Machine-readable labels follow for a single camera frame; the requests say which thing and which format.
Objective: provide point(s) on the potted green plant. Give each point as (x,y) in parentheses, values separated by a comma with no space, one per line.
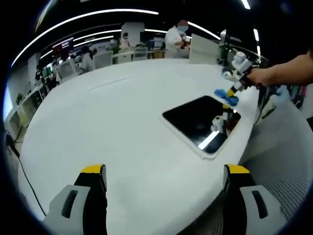
(19,98)

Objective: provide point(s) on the small lit wall screen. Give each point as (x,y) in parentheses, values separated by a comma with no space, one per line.
(63,44)

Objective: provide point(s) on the white mesh office chair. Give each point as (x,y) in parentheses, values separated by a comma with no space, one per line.
(278,151)

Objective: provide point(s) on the person's right hand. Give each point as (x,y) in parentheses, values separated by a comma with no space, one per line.
(254,76)

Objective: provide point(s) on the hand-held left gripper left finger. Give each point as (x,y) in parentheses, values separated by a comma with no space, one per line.
(71,205)

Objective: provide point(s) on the blue cleaning cloth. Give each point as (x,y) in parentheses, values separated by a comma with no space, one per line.
(230,99)

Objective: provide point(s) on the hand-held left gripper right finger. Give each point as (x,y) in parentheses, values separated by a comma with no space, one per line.
(256,208)

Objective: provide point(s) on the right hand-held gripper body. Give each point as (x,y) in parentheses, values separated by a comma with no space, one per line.
(242,66)

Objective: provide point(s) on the green and metal stand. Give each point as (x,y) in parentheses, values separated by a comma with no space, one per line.
(224,46)

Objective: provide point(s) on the long curved ceiling light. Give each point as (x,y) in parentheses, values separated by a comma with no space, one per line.
(73,20)

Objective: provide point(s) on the white divider panel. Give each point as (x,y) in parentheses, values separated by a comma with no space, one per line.
(204,50)

